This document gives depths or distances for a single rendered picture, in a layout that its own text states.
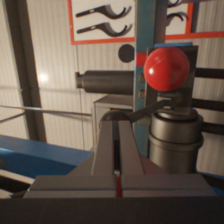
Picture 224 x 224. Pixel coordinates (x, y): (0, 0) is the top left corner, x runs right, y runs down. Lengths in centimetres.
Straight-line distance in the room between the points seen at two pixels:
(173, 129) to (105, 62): 214
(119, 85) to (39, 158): 76
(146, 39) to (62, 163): 79
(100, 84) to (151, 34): 19
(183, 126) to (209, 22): 202
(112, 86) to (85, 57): 209
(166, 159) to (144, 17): 32
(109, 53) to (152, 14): 198
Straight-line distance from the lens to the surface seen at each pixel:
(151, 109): 23
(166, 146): 35
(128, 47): 45
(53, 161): 103
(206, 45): 227
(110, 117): 16
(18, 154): 121
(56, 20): 285
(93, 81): 51
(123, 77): 47
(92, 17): 252
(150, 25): 43
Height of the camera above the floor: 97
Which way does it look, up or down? 19 degrees up
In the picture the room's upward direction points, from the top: 85 degrees counter-clockwise
